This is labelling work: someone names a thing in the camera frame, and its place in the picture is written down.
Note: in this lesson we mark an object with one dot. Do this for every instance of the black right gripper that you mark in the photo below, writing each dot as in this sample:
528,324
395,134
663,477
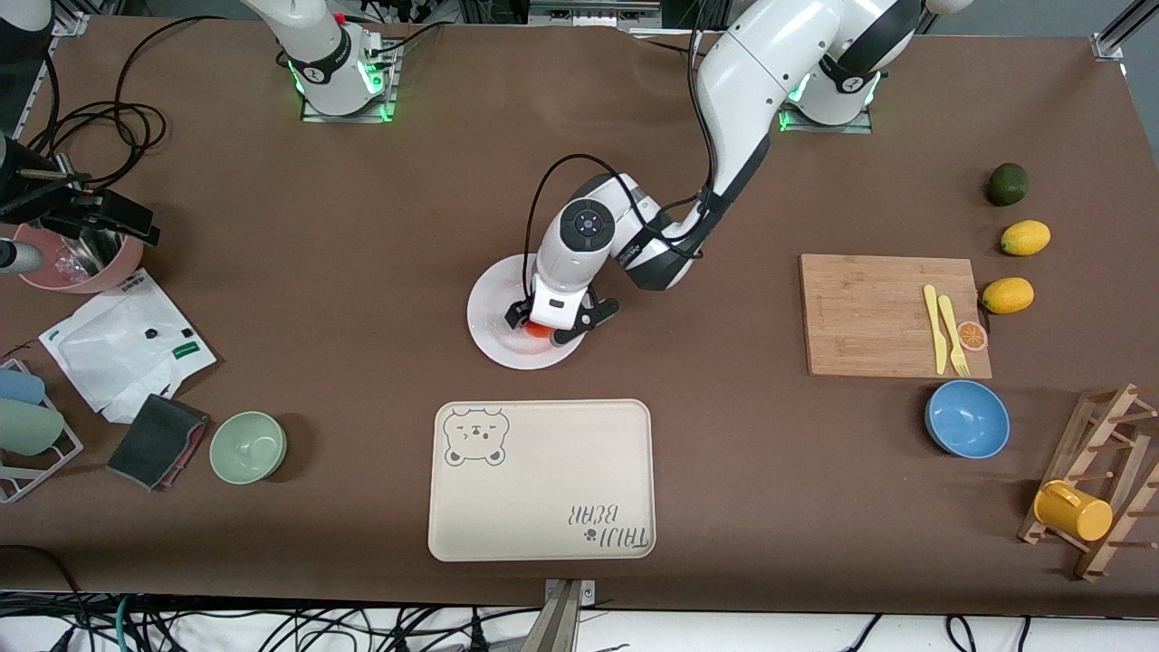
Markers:
34,197

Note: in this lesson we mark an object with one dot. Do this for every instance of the white round plate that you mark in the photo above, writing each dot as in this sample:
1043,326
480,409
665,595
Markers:
493,335

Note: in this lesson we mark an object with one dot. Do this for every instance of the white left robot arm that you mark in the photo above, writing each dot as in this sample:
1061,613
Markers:
770,72

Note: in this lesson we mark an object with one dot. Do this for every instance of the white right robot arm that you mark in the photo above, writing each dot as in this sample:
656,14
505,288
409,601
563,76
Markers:
326,63

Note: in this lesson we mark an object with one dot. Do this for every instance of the metal scoop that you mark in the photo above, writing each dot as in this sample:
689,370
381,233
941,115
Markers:
90,254

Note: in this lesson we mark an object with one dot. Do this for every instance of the pink bowl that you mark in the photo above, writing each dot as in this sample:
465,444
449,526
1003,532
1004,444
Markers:
81,281

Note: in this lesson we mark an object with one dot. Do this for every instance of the white plastic bag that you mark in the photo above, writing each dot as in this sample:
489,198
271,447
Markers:
118,353

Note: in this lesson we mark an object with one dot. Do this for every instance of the cream tray with bear print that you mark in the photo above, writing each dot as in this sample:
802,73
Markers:
543,480

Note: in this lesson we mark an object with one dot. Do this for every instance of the pale blue cup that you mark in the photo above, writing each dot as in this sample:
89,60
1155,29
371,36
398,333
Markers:
18,386

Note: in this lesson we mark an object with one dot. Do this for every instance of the pale green cup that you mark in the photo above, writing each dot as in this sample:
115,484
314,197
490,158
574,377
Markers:
27,427

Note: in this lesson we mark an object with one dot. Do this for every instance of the dark grey folded cloth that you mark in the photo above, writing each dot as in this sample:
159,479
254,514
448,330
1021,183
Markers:
154,442

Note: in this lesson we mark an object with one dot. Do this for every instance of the pale green bowl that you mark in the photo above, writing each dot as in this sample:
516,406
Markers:
248,448

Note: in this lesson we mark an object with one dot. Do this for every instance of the bamboo cutting board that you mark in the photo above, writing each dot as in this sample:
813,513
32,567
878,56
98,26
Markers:
860,317

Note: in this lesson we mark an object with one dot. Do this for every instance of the yellow plastic knife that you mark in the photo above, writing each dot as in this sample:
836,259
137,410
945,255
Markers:
933,326

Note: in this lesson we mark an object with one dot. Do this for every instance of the yellow plastic fork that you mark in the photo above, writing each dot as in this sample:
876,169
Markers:
951,326

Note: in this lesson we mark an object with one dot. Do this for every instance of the wooden orange slice toy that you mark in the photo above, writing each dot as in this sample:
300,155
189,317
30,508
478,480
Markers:
972,336

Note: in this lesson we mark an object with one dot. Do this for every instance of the blue bowl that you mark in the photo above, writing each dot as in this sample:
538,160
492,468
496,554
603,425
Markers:
967,419

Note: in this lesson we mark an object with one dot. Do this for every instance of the yellow lemon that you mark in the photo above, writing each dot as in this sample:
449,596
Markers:
1008,295
1025,237

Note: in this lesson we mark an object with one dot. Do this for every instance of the green avocado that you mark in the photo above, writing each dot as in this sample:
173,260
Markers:
1007,184

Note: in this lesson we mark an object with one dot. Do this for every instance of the yellow cup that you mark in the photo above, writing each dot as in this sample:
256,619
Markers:
1077,512

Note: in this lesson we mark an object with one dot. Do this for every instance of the wooden peg rack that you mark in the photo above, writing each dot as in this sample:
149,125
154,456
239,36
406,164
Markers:
1118,426

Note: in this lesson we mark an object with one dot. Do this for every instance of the metal corner bracket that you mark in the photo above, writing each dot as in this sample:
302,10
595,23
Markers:
71,23
1108,47

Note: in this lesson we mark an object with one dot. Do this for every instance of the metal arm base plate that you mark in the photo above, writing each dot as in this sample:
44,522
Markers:
317,116
851,129

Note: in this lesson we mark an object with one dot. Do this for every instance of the aluminium background frame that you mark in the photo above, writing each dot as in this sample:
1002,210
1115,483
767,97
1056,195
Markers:
589,11

